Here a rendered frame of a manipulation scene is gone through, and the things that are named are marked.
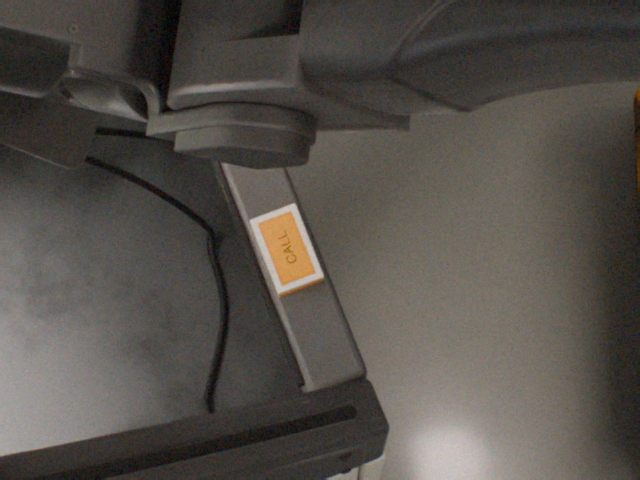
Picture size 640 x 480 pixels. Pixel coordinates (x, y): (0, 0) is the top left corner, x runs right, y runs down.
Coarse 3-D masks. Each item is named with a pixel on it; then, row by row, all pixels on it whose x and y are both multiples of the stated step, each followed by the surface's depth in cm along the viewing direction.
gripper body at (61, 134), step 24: (0, 96) 51; (24, 96) 52; (48, 96) 50; (72, 96) 48; (0, 120) 52; (24, 120) 52; (48, 120) 53; (72, 120) 54; (96, 120) 54; (24, 144) 53; (48, 144) 53; (72, 144) 54; (72, 168) 54
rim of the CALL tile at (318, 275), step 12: (264, 216) 82; (276, 216) 82; (252, 228) 82; (300, 228) 82; (264, 252) 82; (312, 252) 82; (312, 264) 81; (276, 276) 81; (312, 276) 81; (276, 288) 81; (288, 288) 81
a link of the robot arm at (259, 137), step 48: (0, 0) 38; (48, 0) 39; (96, 0) 40; (144, 0) 41; (0, 48) 40; (48, 48) 41; (96, 48) 40; (144, 48) 41; (192, 144) 40; (240, 144) 38; (288, 144) 39
